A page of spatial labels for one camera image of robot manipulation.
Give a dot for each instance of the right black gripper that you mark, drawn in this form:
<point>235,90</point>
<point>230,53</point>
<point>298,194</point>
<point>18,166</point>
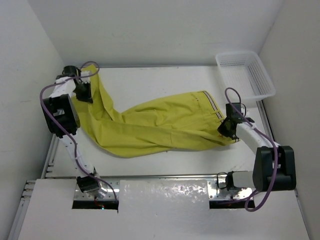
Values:
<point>222,131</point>

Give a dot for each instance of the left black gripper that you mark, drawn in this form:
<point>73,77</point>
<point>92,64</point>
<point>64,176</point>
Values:
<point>86,97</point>

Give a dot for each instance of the yellow trousers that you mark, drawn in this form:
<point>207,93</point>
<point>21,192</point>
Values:
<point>186,121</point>

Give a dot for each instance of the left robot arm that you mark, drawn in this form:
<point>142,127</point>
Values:
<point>63,121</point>

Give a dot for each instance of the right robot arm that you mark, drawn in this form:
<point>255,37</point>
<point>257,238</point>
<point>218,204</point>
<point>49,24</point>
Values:
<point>274,165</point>

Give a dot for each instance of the white plastic basket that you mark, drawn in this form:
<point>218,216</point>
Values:
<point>245,72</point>

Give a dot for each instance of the white front cover panel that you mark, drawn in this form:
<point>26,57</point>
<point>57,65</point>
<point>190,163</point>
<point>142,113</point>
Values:
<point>157,210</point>

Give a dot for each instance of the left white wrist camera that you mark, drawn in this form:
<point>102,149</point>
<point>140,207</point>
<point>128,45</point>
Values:
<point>85,76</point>

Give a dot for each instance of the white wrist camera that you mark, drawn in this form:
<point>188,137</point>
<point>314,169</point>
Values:
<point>85,76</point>
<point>246,112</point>

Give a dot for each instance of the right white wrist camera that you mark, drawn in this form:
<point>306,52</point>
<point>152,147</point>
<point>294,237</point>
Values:
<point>246,112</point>

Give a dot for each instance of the aluminium table frame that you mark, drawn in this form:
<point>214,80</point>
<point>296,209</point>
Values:
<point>164,166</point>

